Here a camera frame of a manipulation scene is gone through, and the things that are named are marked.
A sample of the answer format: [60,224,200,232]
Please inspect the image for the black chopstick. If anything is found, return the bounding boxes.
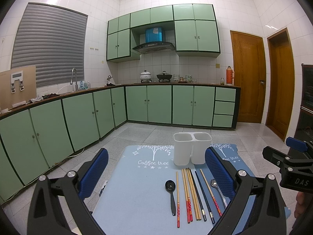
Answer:
[189,169,207,222]
[195,171,215,224]

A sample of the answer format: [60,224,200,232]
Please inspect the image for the metal spoon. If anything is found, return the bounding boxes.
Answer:
[210,179,228,209]

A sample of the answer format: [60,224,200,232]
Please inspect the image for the plain bamboo chopstick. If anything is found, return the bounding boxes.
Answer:
[187,168,201,221]
[186,168,200,221]

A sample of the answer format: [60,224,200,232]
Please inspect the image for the red-end bamboo chopstick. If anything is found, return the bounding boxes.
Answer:
[181,169,191,223]
[176,171,180,228]
[200,169,222,216]
[183,169,193,222]

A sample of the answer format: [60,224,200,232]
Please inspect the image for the black plastic spoon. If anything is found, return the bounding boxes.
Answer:
[165,180,176,216]

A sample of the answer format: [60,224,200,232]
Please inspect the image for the chrome kitchen faucet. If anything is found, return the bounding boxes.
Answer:
[70,67,78,91]

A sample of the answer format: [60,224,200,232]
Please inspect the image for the person right hand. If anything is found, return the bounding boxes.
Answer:
[294,192,312,219]

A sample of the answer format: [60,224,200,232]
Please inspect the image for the dark glass cabinet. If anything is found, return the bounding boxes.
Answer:
[295,64,313,142]

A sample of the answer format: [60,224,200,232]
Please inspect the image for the wooden door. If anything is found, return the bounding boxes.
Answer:
[266,28,295,140]
[230,31,266,123]

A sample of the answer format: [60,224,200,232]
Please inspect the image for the white double utensil holder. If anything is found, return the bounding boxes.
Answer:
[174,132,212,166]

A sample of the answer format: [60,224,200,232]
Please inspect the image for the orange thermos flask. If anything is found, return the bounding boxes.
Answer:
[226,66,234,85]

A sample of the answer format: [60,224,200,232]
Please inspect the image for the cardboard box with fittings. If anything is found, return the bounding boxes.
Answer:
[0,66,37,110]

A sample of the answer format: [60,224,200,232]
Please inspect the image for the black wok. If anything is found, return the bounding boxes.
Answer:
[156,71,172,83]

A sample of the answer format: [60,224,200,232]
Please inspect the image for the white cooking pot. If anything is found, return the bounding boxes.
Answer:
[140,70,152,83]

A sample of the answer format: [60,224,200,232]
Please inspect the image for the grey window blind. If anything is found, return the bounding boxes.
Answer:
[11,3,87,88]

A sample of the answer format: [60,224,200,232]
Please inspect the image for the black range hood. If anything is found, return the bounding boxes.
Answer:
[133,27,175,54]

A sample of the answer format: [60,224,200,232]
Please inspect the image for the green upper wall cabinets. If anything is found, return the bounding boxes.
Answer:
[107,4,221,63]

